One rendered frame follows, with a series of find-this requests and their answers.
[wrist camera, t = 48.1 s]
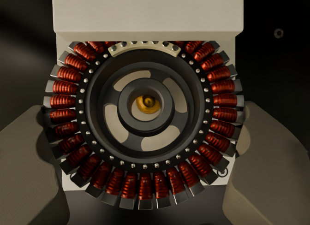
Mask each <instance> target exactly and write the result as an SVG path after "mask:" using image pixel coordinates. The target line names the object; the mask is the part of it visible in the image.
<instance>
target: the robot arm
mask: <svg viewBox="0 0 310 225"><path fill-rule="evenodd" d="M239 111H242V112H244V123H243V124H242V125H238V127H239V128H241V132H240V135H239V138H238V142H237V145H236V150H237V151H238V153H239V157H237V158H236V160H235V162H234V164H233V167H232V171H231V174H230V177H229V180H228V182H227V186H226V190H225V195H224V200H223V204H222V209H223V213H224V214H225V216H226V217H227V218H228V219H229V221H230V222H231V223H232V224H233V225H310V153H309V152H308V151H307V150H306V148H305V147H304V146H303V145H302V143H301V142H300V141H299V140H298V139H297V138H296V137H295V136H294V135H293V134H292V133H291V132H290V131H289V130H288V129H287V128H286V127H285V126H284V125H282V124H281V123H280V122H279V121H277V120H276V119H274V118H273V117H272V116H271V115H269V114H268V113H267V112H265V111H264V110H263V109H261V108H260V107H259V106H258V105H257V104H255V103H254V102H252V101H244V107H243V108H240V109H239ZM44 113H47V110H45V108H44V105H35V106H32V107H31V108H29V109H28V110H27V111H26V112H24V113H23V114H22V115H20V116H19V117H18V118H17V119H15V120H14V121H13V122H11V123H10V124H9V125H8V126H7V127H6V128H4V129H3V130H2V131H0V225H67V223H68V221H69V219H70V211H69V207H68V203H67V199H66V195H65V192H64V190H63V188H62V185H61V183H60V180H59V178H58V175H57V173H56V170H55V168H54V166H53V165H52V164H49V161H50V159H51V157H52V156H53V152H52V150H51V147H50V145H49V142H48V139H47V137H46V133H45V131H47V130H51V129H52V128H51V127H46V126H44V116H43V114H44Z"/></svg>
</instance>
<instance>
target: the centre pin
mask: <svg viewBox="0 0 310 225"><path fill-rule="evenodd" d="M136 104H137V107H138V109H139V110H140V111H141V112H143V113H145V114H153V113H155V112H157V111H158V110H159V109H160V107H161V106H160V104H159V102H158V100H157V99H156V98H155V97H152V96H150V95H142V96H140V97H138V98H136Z"/></svg>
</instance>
